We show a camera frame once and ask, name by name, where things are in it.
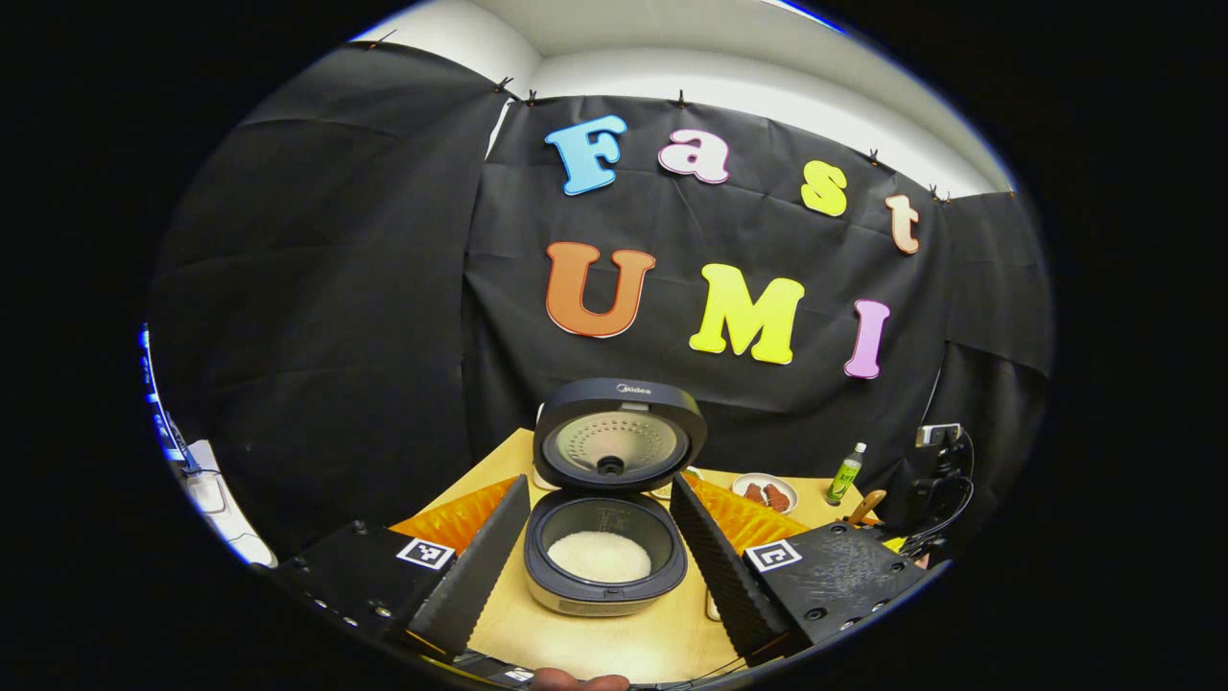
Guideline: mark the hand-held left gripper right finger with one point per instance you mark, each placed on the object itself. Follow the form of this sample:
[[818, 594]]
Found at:
[[729, 576]]

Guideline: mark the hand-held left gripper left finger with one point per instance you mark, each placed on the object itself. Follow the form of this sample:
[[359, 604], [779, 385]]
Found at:
[[475, 576]]

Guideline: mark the wooden spoon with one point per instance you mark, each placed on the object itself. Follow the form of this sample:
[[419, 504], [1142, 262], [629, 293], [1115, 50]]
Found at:
[[868, 506]]

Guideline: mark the white rice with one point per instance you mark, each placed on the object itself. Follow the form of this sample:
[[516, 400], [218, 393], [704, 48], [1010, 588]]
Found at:
[[600, 559]]

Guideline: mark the dark grey rice cooker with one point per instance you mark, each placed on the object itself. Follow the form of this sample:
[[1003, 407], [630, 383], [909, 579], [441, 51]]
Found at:
[[576, 398]]

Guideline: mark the beige rice tray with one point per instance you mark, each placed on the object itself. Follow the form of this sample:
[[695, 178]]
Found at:
[[712, 607]]

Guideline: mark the green drink bottle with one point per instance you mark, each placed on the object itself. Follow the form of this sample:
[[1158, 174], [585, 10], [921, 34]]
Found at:
[[844, 480]]

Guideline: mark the brown meat piece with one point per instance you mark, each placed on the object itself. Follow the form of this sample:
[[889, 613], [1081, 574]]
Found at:
[[757, 493], [779, 497]]

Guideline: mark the white round plate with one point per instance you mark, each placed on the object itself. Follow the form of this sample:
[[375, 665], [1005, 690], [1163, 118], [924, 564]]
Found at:
[[758, 478]]

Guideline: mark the white device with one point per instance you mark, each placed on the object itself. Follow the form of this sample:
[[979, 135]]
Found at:
[[209, 491]]

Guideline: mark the black backdrop cloth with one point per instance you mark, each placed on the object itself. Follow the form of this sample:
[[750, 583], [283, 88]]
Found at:
[[336, 288]]

